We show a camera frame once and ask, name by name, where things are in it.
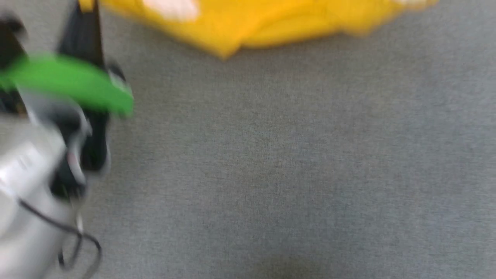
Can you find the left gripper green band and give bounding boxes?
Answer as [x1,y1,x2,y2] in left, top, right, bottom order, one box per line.
[0,0,135,117]

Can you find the yellow garment with white print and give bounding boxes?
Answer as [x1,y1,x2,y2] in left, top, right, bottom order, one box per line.
[79,0,439,59]

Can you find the grey fabric sofa cushion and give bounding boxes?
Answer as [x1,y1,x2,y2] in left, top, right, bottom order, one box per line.
[0,0,496,279]

